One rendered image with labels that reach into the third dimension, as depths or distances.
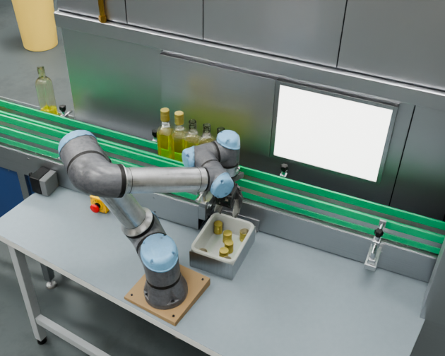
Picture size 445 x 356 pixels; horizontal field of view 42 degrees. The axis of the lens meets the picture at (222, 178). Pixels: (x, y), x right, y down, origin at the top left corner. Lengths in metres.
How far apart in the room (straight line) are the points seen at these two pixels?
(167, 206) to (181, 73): 0.52
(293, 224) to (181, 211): 0.43
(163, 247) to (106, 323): 1.16
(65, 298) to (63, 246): 0.86
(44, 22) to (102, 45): 2.91
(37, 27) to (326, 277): 3.80
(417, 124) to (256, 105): 0.58
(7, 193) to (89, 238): 0.69
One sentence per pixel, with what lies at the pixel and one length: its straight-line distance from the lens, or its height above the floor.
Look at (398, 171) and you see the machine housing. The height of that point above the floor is 1.05.
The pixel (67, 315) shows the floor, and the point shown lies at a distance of 3.06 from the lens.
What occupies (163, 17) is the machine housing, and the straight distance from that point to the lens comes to 2.24.
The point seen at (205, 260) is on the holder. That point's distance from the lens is 2.11.
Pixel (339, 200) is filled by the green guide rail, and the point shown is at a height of 0.94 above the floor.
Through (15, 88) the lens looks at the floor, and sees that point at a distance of 4.92.
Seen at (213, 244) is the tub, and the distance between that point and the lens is 2.21.
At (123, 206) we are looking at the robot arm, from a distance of 1.86.
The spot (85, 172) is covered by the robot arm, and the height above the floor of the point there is 1.36.
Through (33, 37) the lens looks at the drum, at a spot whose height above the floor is 0.14.
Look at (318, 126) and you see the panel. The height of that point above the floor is 1.17.
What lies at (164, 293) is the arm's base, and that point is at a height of 0.84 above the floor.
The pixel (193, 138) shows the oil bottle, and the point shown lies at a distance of 2.20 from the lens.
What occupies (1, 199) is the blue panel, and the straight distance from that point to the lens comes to 2.95.
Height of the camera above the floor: 2.34
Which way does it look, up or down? 38 degrees down
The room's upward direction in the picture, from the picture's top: 1 degrees clockwise
